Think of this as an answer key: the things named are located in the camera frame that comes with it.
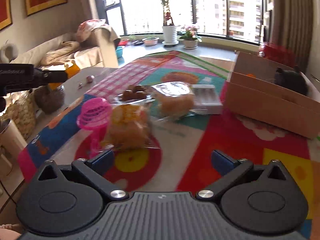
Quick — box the pink plastic mesh scoop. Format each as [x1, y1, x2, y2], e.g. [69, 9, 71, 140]
[76, 98, 112, 157]

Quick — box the packaged bread front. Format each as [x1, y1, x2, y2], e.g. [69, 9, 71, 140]
[104, 104, 158, 150]

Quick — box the tray of brown balls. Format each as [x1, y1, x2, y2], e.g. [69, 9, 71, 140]
[112, 84, 155, 105]

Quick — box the packaged bread with label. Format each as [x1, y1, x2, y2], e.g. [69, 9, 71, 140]
[150, 81, 195, 120]

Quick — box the black plush toy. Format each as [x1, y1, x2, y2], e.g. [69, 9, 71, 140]
[274, 68, 308, 96]

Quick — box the colourful cartoon play mat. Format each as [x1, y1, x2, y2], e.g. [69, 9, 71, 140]
[18, 51, 319, 239]

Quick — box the beige sofa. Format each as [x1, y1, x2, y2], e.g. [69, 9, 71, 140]
[11, 19, 120, 70]

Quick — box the pink cardboard storage box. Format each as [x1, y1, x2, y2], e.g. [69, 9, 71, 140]
[223, 52, 319, 139]

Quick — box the blue plastic basin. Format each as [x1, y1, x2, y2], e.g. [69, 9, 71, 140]
[116, 46, 125, 59]

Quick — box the red plastic basin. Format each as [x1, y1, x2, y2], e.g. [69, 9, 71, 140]
[118, 39, 130, 46]

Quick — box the red round stool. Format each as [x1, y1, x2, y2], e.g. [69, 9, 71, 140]
[259, 42, 296, 68]

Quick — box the pink flower pot plant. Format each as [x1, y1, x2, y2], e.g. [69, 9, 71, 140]
[179, 25, 202, 50]

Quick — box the small pot with sprouts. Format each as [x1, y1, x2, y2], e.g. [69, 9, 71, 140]
[142, 37, 159, 47]

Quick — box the beige curtain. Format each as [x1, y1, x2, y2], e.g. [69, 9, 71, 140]
[269, 0, 313, 72]

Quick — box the tall plant in white pot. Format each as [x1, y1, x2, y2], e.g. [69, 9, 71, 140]
[161, 0, 178, 46]

